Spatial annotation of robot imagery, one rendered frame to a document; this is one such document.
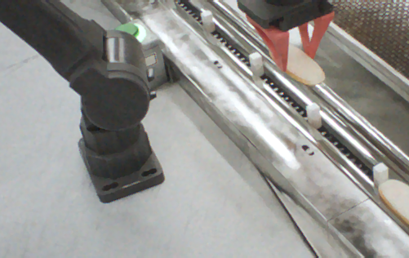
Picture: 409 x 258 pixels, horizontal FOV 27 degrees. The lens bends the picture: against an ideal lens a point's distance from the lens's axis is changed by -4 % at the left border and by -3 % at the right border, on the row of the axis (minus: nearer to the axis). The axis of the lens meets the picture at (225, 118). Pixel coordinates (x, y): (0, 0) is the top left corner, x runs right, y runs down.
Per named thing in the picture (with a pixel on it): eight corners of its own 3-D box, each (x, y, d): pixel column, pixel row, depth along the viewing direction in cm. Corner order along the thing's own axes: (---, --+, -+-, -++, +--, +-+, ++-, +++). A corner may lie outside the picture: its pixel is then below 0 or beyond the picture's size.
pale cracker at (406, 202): (370, 191, 97) (369, 184, 97) (397, 176, 98) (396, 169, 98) (424, 242, 90) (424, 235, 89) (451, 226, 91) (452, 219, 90)
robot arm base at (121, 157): (78, 149, 116) (102, 205, 106) (63, 101, 111) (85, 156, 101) (139, 127, 117) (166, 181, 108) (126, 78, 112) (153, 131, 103)
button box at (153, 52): (108, 95, 130) (91, 34, 123) (156, 74, 132) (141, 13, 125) (130, 123, 124) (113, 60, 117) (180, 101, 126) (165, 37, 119)
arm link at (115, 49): (89, 113, 110) (90, 139, 106) (69, 46, 104) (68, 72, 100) (160, 98, 110) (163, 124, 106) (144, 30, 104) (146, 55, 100)
